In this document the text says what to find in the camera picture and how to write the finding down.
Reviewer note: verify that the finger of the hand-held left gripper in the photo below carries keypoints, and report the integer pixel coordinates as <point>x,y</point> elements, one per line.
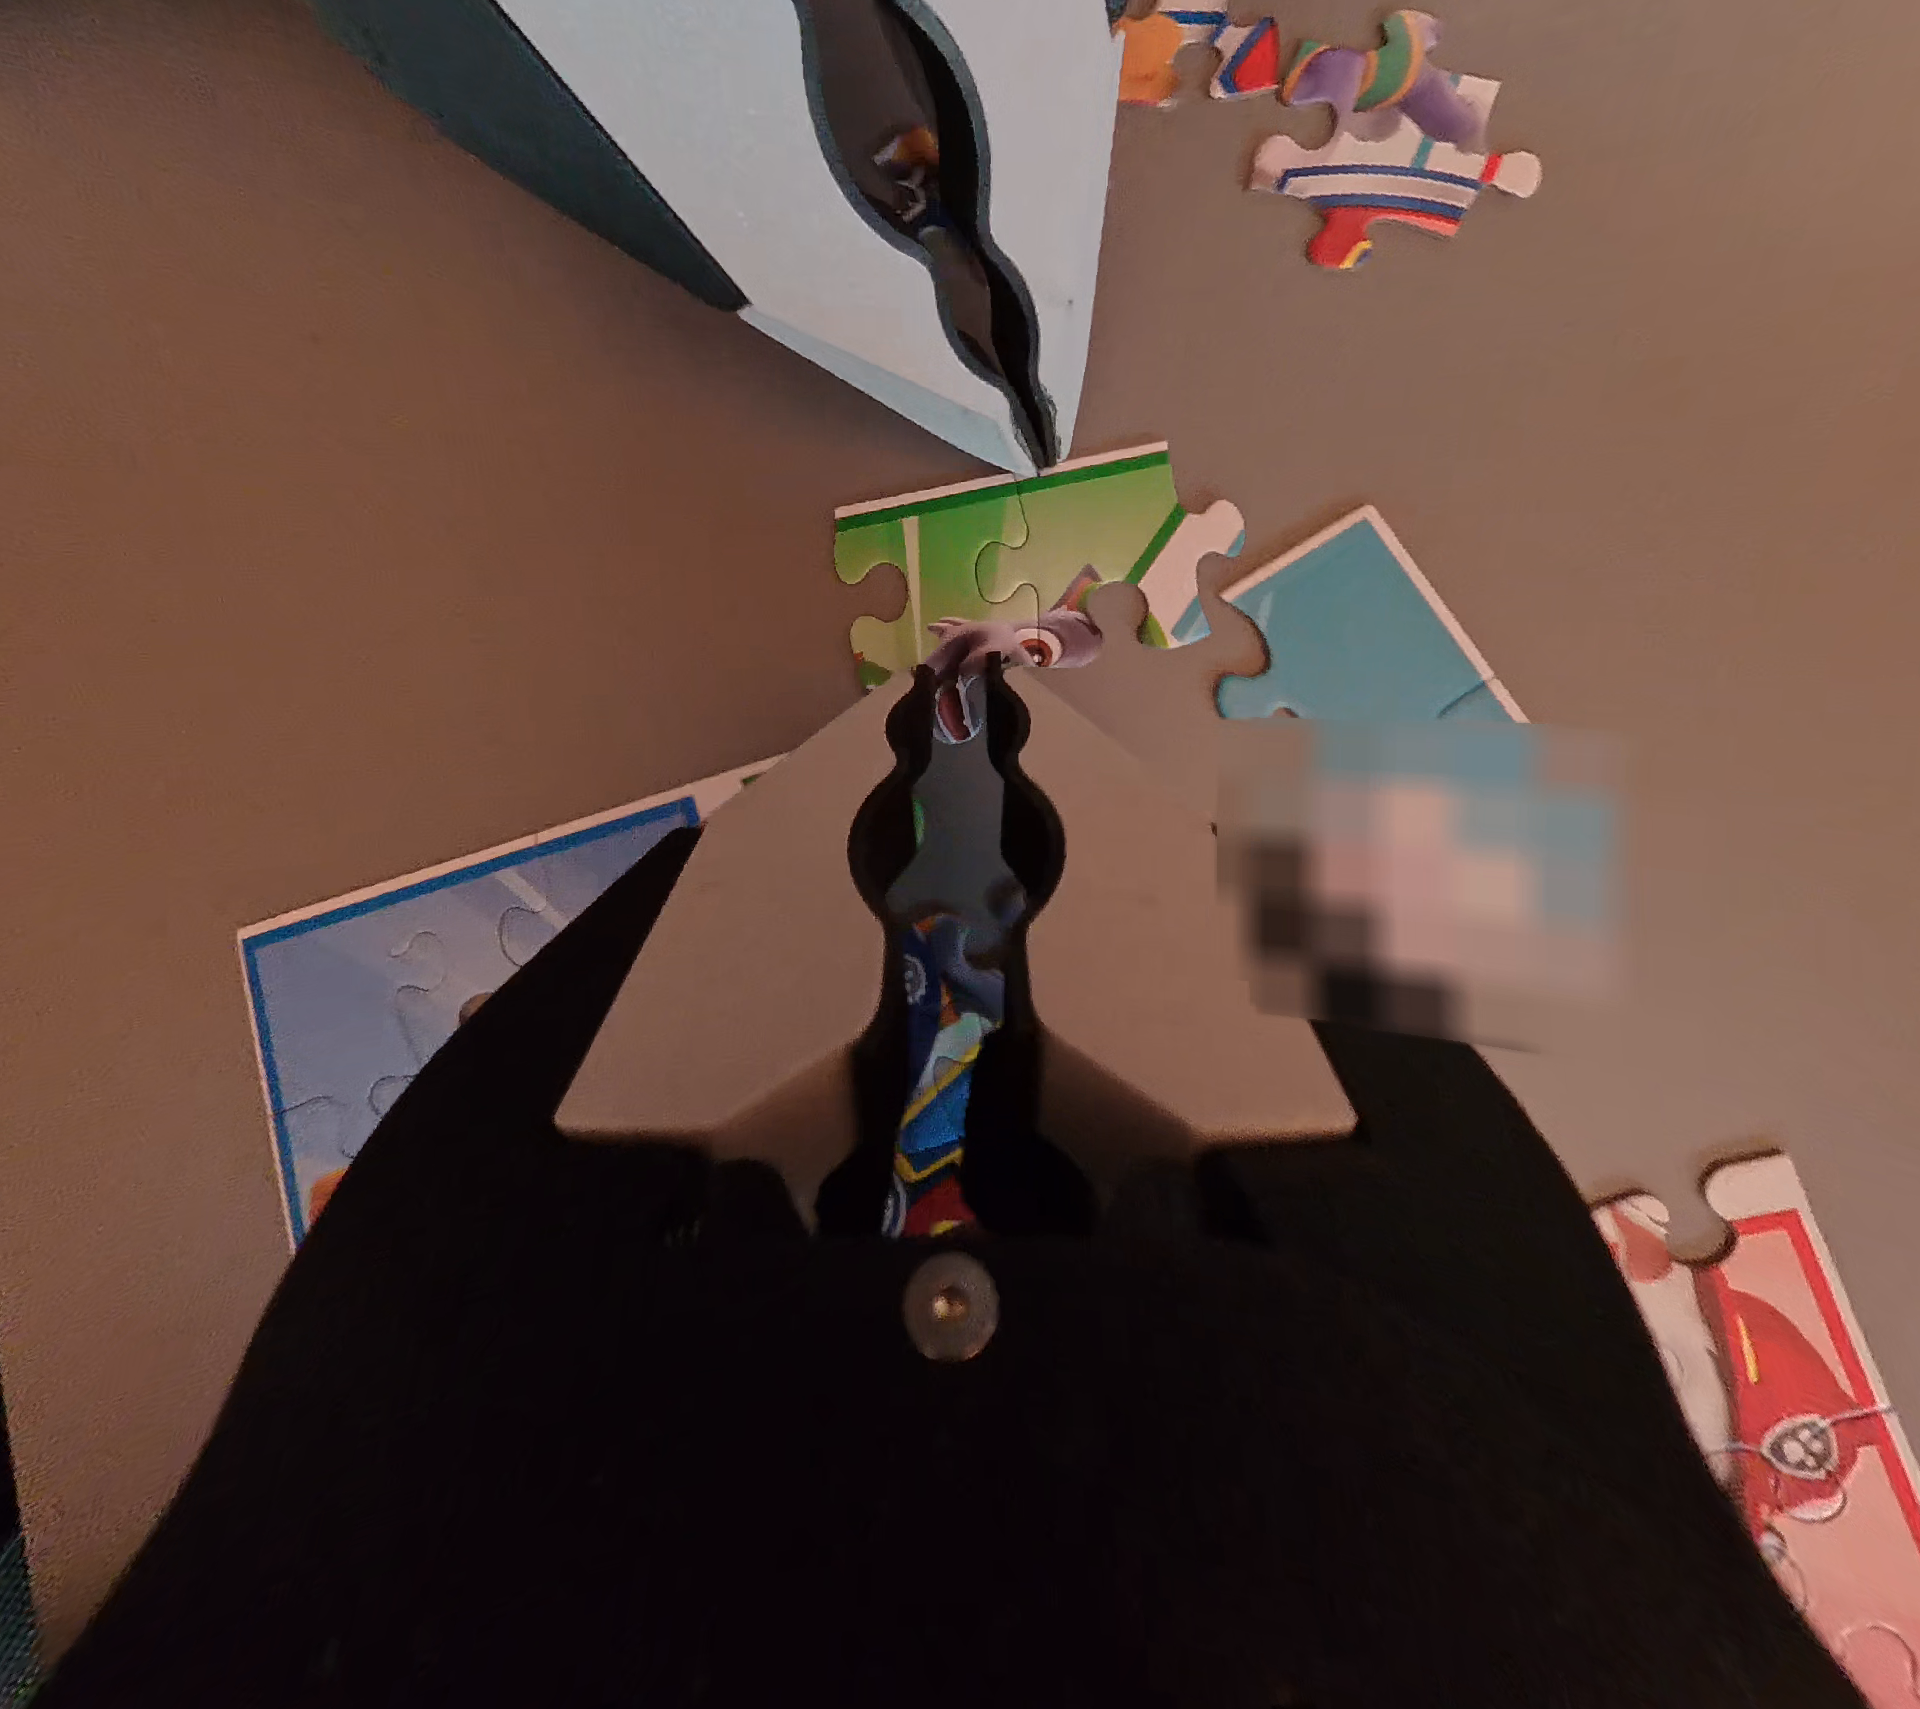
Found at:
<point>1021,14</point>
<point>674,88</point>

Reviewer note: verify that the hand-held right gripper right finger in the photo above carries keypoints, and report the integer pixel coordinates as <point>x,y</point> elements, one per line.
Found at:
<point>1140,989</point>

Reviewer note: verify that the assembled teal puzzle section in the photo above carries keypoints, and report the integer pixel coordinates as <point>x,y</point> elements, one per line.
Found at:
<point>1351,615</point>

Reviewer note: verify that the orange brown puzzle piece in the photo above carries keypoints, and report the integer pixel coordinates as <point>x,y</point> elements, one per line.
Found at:
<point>908,149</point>

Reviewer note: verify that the assembled pink red puzzle section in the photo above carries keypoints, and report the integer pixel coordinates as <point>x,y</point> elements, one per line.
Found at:
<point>1785,1364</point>

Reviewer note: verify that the white purple striped puzzle piece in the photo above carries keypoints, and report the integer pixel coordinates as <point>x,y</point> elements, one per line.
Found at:
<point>1394,178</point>

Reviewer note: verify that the green puzzle section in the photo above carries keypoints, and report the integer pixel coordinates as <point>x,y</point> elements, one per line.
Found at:
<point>1051,509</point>

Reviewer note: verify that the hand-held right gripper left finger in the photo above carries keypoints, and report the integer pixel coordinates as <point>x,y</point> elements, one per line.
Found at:
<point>735,989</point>

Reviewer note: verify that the assembled logo puzzle section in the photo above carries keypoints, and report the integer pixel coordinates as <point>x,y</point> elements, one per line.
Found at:
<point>938,1126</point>

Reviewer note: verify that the assembled light blue puzzle section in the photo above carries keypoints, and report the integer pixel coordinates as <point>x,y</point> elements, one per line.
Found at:
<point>374,989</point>

